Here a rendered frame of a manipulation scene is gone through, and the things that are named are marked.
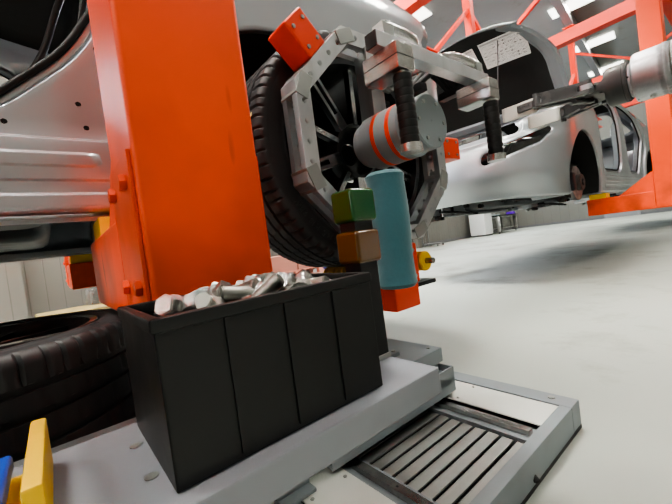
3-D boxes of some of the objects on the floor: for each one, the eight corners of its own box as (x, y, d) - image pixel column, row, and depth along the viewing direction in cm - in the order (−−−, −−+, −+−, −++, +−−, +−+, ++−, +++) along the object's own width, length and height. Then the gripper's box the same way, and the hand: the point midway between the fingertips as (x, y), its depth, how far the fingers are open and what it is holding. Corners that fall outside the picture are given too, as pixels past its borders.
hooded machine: (477, 236, 1584) (473, 201, 1580) (494, 234, 1535) (489, 199, 1530) (470, 237, 1527) (466, 202, 1522) (487, 236, 1477) (482, 199, 1473)
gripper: (617, 88, 59) (492, 130, 75) (647, 109, 75) (539, 140, 91) (612, 43, 59) (488, 95, 75) (644, 73, 74) (535, 111, 91)
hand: (521, 118), depth 82 cm, fingers open, 13 cm apart
